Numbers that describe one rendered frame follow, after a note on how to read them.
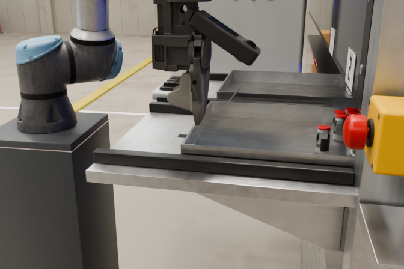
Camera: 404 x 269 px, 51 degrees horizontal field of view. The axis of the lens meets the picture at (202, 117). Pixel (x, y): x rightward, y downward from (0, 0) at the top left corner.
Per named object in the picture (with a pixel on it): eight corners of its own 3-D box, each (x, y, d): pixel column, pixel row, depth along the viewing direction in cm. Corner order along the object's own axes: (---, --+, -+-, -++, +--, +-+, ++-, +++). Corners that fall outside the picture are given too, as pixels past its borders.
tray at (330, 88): (353, 87, 117) (355, 74, 116) (369, 114, 93) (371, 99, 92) (231, 81, 123) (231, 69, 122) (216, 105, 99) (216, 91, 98)
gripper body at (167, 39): (165, 64, 73) (163, -9, 69) (214, 66, 71) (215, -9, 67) (151, 74, 66) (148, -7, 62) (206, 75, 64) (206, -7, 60)
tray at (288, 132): (376, 126, 85) (378, 109, 84) (409, 184, 61) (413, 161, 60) (210, 116, 92) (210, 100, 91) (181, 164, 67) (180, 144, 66)
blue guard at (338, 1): (310, 11, 239) (312, -23, 234) (366, 103, 58) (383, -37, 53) (309, 11, 240) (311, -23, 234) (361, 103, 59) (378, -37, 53)
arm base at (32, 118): (5, 132, 108) (0, 95, 105) (36, 114, 122) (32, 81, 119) (61, 135, 106) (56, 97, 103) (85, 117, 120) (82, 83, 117)
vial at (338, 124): (344, 137, 78) (346, 113, 77) (345, 142, 76) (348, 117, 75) (332, 136, 79) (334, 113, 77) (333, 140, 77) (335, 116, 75)
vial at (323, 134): (327, 150, 72) (330, 126, 71) (329, 155, 70) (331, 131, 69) (314, 149, 73) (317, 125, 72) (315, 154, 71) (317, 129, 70)
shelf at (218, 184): (350, 89, 122) (351, 83, 122) (417, 214, 57) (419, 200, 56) (188, 82, 131) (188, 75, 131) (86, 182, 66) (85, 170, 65)
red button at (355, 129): (373, 143, 50) (377, 111, 49) (379, 156, 46) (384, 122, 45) (339, 141, 51) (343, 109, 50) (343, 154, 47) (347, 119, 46)
